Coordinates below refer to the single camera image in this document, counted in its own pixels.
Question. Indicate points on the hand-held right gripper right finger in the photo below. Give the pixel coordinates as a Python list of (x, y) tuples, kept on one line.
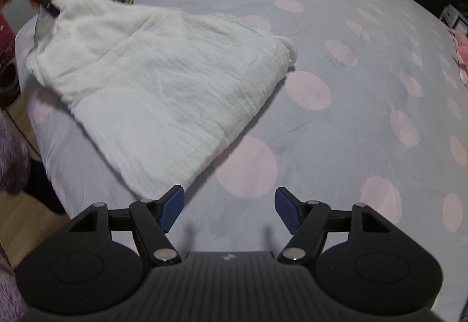
[(287, 210)]

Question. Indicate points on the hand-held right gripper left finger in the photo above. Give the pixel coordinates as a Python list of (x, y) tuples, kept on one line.
[(172, 208)]

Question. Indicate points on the white crinkled cloth garment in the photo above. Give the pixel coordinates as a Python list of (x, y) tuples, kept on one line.
[(157, 91)]

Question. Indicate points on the dark red patterned object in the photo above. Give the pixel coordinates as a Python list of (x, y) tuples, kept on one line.
[(7, 62)]

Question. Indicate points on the grey pink polka-dot bed sheet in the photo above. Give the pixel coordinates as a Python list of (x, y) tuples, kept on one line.
[(347, 106)]

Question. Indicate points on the purple fuzzy garment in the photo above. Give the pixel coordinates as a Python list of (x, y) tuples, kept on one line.
[(11, 168)]

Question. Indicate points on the pink pillow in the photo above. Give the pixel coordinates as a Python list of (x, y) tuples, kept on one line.
[(461, 51)]

